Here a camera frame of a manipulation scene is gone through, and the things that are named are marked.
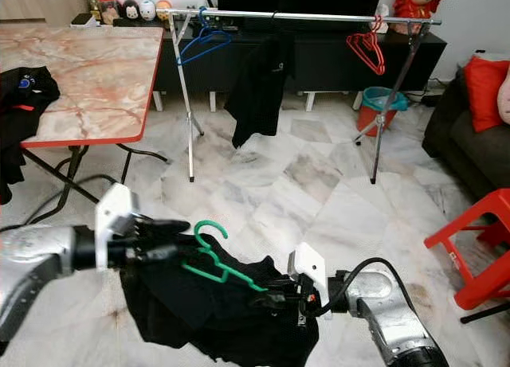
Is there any green plastic hanger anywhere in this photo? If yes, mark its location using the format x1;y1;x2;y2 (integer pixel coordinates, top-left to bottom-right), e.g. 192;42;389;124
182;220;268;292

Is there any black polo shirt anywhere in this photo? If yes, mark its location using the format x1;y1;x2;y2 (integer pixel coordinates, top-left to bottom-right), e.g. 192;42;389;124
120;252;320;367
223;34;294;149

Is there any blue plastic hanger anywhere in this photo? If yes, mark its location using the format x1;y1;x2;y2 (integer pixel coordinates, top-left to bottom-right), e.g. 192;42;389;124
177;9;233;67

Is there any red plastic hanger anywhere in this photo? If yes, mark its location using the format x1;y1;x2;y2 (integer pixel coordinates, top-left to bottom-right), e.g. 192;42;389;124
351;15;387;76
347;15;385;74

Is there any black jacket red tag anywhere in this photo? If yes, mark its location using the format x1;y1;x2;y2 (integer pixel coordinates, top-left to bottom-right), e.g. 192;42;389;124
0;64;61;205

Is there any marble top folding table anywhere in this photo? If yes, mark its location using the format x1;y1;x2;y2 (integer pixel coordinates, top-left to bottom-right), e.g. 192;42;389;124
0;25;168;224

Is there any red plastic stool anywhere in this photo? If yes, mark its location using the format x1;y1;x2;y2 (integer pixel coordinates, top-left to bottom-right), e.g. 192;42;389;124
424;188;510;310

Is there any orange bin teal liner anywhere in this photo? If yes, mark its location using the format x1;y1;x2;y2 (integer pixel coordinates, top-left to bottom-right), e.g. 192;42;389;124
356;86;409;137

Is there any white blue plush ball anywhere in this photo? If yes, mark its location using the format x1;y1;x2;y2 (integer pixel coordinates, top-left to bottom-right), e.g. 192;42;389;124
138;0;157;22

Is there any black TV console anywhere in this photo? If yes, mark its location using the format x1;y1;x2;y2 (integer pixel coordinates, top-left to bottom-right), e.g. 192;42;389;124
158;25;447;113

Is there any red lid jar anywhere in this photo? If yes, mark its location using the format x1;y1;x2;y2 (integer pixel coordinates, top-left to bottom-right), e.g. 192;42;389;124
96;0;120;25

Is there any silver metal clothes rack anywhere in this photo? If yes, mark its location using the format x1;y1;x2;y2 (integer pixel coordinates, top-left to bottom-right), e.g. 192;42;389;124
156;7;444;186

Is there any light wooden cabinet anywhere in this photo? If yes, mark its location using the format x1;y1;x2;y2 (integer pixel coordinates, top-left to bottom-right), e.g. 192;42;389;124
0;0;84;25

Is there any red cushion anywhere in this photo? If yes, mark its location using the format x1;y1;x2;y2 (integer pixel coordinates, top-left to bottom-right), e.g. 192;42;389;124
464;55;510;133

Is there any pink cat cushion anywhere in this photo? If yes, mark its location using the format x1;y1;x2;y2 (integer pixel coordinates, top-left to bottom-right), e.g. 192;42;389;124
498;64;510;125

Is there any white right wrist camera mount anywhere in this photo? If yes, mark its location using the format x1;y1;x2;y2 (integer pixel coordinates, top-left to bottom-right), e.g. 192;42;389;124
287;241;328;320

